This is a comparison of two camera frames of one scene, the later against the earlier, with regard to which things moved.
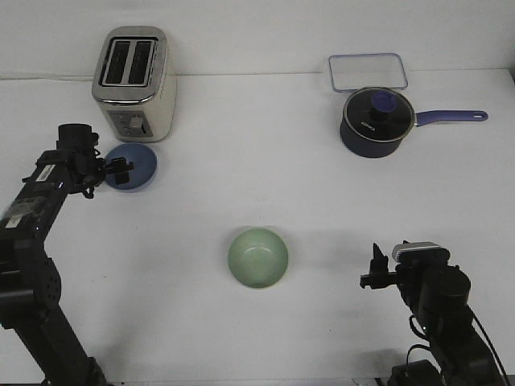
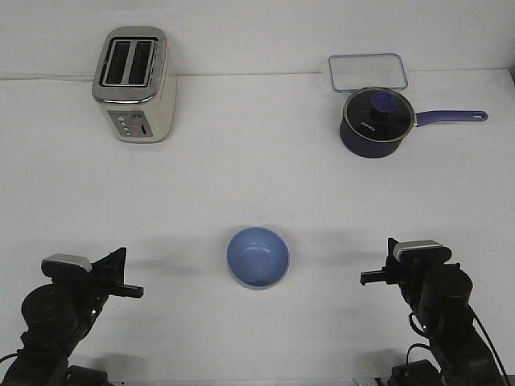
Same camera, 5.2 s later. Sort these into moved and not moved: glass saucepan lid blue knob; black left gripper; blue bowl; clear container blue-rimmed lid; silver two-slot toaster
Moved: blue bowl; black left gripper
Not moved: clear container blue-rimmed lid; glass saucepan lid blue knob; silver two-slot toaster
